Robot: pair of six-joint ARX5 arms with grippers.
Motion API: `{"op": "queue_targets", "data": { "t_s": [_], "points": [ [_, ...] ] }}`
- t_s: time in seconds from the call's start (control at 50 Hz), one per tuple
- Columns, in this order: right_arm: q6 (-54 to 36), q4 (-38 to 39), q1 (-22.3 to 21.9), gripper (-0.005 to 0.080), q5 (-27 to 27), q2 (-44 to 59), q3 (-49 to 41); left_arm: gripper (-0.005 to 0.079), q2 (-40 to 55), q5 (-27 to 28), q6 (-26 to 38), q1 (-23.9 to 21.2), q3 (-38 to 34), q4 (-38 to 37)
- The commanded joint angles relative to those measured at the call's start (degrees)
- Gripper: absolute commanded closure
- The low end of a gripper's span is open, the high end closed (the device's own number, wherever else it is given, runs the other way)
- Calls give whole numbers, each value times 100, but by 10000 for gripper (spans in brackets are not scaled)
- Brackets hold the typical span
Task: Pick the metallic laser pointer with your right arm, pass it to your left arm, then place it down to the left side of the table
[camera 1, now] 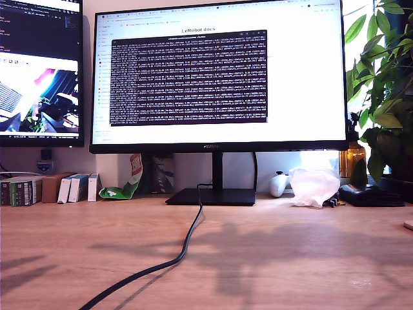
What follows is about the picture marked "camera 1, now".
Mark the dark patterned box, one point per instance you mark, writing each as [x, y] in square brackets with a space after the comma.
[161, 175]

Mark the white game controller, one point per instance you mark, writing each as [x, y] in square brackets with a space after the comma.
[277, 186]

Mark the green red snack bag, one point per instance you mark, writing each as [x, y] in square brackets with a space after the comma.
[118, 192]

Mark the crumpled white plastic bag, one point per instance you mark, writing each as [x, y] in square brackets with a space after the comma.
[313, 187]

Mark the large black Huawei monitor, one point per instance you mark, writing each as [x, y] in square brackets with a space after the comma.
[290, 80]

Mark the small white blue box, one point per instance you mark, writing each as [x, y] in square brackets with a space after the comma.
[92, 188]
[63, 191]
[75, 190]

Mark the amber glass bottle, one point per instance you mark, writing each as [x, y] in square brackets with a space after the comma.
[346, 159]

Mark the brown cardboard box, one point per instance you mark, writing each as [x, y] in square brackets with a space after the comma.
[50, 188]

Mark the small black cube adapter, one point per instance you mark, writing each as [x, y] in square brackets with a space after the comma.
[46, 154]

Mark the blue white shield badge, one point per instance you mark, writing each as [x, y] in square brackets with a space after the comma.
[44, 167]

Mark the black leather wallet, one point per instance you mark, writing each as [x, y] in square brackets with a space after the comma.
[368, 196]

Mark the green leafy houseplant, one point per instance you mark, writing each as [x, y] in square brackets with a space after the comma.
[387, 108]

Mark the bright green printed box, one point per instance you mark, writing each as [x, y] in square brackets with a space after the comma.
[18, 193]

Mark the black plant pot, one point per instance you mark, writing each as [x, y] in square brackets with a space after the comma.
[400, 189]

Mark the dark green printed box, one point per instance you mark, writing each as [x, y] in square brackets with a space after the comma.
[5, 193]

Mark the black monitor with dark screen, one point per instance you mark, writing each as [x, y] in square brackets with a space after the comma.
[38, 32]

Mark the round wooden coaster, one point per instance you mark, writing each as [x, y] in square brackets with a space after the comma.
[409, 224]

